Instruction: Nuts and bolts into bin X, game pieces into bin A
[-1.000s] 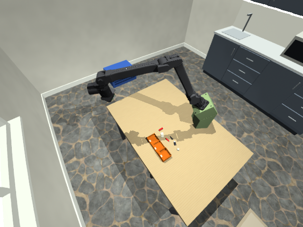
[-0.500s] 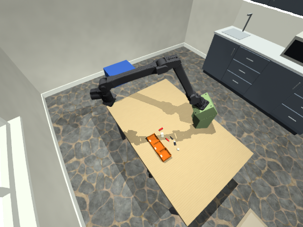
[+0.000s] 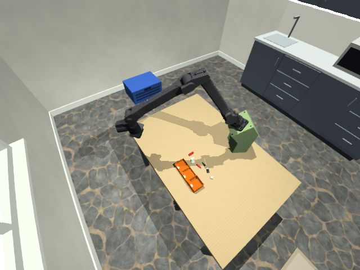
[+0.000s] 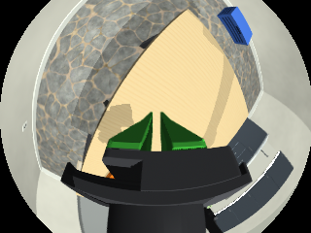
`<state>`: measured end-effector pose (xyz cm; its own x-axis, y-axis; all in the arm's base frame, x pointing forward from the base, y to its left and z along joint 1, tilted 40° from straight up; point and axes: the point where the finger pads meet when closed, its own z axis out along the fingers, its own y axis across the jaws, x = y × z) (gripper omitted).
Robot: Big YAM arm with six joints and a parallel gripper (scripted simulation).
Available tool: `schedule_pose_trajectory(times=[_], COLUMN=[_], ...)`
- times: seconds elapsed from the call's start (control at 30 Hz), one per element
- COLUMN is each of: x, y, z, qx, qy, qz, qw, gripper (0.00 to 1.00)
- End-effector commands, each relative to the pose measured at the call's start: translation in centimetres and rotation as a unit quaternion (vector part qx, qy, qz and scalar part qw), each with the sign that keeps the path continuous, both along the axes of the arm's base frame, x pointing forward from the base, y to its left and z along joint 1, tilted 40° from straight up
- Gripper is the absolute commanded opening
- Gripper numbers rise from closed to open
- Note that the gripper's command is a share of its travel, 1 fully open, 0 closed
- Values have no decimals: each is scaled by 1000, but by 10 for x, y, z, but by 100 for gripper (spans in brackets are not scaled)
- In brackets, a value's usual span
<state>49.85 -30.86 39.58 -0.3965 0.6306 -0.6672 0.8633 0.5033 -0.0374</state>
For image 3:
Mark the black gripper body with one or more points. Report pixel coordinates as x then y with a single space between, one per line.
138 133

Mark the orange bin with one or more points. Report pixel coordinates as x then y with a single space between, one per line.
188 175

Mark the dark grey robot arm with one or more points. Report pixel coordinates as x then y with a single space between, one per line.
184 85

